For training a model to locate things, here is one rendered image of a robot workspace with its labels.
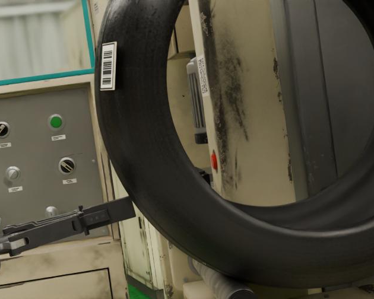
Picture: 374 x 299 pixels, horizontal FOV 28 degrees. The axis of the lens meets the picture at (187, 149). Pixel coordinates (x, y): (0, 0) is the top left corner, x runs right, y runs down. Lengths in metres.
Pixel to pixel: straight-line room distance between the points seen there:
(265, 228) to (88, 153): 0.79
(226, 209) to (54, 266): 0.77
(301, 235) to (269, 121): 0.40
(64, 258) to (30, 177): 0.20
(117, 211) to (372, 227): 0.34
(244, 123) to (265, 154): 0.07
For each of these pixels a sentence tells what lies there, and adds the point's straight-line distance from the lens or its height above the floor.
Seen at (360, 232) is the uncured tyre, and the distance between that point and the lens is 1.00.
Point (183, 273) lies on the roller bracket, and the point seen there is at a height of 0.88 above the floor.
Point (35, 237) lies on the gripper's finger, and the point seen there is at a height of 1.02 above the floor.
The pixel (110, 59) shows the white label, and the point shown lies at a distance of 0.95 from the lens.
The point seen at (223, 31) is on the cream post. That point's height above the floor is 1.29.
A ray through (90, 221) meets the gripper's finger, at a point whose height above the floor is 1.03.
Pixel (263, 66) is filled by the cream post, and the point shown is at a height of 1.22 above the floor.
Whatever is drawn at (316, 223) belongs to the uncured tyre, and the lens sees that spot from 1.27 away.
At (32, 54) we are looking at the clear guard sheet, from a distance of 1.67.
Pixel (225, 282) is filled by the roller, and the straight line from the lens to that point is 1.04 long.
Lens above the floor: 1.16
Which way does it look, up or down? 3 degrees down
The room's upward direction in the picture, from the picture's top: 8 degrees counter-clockwise
